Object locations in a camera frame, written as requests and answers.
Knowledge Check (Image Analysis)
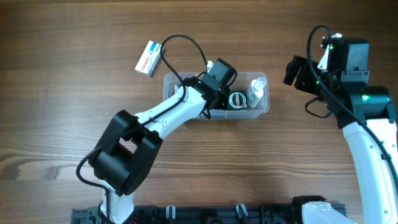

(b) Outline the green square small box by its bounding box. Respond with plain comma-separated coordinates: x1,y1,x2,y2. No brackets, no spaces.
228,90,248,111

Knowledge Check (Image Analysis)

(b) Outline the clear plastic container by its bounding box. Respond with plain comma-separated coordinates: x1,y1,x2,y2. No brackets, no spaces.
163,72,270,119

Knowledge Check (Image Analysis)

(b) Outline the white bottle clear cap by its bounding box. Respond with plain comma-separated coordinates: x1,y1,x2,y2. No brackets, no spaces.
246,77,267,108

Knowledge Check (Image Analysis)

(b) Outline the white blue Panadol box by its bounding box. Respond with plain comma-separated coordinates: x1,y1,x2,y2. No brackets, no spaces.
135,40,162,77

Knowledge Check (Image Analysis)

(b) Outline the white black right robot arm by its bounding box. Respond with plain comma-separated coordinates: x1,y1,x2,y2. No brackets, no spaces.
284,34,397,223

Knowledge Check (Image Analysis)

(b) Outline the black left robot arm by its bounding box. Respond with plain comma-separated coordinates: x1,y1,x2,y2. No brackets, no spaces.
88,58,238,223

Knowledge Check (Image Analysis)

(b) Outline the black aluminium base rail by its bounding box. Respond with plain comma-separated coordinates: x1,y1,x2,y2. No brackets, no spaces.
70,203,346,224

